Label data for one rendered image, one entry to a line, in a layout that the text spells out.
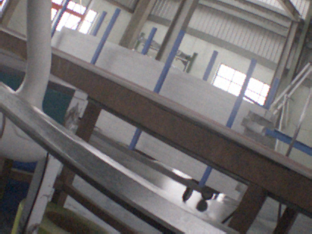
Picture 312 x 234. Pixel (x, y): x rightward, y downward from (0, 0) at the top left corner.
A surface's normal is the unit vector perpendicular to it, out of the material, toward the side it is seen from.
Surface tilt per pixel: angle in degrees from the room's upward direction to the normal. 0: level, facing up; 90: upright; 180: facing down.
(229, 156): 90
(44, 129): 75
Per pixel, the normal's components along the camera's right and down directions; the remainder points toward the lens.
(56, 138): -0.50, -0.44
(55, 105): 0.67, 0.34
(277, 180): -0.60, -0.21
